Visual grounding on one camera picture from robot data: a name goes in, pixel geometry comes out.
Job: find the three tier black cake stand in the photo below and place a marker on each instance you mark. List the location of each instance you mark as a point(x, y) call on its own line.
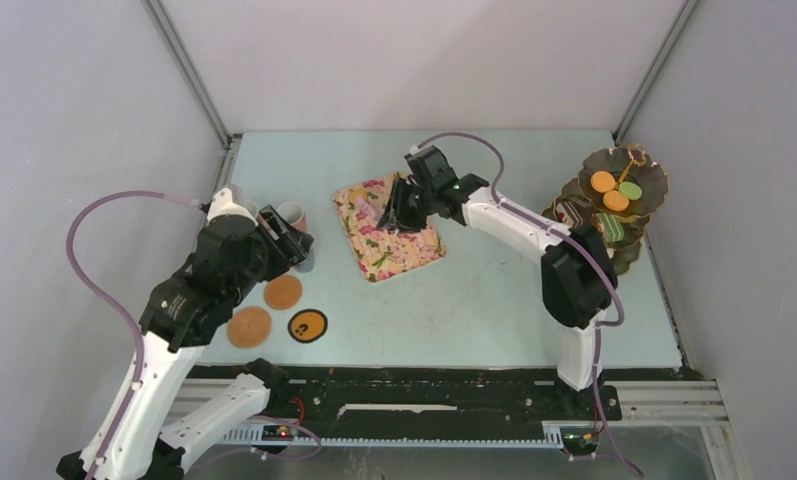
point(627, 163)

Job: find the lower wooden round coaster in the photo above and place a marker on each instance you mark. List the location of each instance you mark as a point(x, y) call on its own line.
point(249, 328)

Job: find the green striped cake slice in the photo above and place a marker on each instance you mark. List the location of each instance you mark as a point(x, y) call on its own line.
point(611, 228)

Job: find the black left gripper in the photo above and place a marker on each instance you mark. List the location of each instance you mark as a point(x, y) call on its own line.
point(290, 248)

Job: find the orange question mark coaster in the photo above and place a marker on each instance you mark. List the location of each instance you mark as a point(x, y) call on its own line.
point(307, 326)

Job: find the chocolate cake piece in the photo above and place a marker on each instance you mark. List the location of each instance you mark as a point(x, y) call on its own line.
point(572, 211)

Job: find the floral rectangular tray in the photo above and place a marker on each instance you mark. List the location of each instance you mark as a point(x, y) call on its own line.
point(382, 255)

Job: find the orange round biscuit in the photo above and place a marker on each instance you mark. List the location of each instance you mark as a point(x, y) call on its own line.
point(614, 201)
point(603, 182)

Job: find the small pink cup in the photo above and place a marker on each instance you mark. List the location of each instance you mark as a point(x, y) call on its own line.
point(294, 214)

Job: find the upper wooden round coaster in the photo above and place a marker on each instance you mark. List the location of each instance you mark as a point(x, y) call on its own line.
point(283, 292)

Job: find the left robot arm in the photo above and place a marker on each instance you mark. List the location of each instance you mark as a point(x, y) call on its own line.
point(178, 323)

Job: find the green round biscuit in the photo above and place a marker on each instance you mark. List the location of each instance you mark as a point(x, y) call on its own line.
point(630, 190)

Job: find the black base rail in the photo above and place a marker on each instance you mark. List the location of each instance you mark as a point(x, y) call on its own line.
point(429, 404)

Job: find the wooden round coaster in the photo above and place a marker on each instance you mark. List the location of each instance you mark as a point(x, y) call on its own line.
point(283, 292)
point(249, 328)

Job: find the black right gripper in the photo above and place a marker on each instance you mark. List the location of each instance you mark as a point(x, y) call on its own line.
point(395, 217)

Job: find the blue grey mug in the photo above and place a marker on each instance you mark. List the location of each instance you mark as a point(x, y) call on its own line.
point(307, 264)

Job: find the small yellow cookie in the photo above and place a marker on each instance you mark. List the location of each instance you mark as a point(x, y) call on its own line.
point(357, 197)

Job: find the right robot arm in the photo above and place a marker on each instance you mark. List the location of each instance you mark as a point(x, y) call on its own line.
point(578, 283)

